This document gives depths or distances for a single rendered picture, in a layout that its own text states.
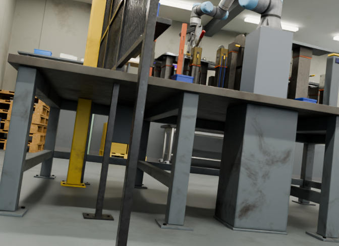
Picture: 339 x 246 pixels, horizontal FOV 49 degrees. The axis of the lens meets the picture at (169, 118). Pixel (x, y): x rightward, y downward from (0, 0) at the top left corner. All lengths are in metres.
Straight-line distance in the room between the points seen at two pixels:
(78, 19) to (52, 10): 0.59
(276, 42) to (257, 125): 0.49
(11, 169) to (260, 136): 1.22
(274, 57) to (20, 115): 1.34
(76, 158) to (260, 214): 1.47
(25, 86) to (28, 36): 6.94
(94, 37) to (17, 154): 1.44
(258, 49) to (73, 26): 6.90
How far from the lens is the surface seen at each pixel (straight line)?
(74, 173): 2.89
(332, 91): 2.76
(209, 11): 2.63
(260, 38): 2.13
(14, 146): 1.78
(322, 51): 2.73
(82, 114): 2.88
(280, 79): 2.14
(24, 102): 1.78
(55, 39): 8.64
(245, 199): 1.99
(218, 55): 2.52
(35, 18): 8.80
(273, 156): 2.04
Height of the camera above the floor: 0.38
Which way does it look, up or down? 4 degrees up
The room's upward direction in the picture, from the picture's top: 7 degrees clockwise
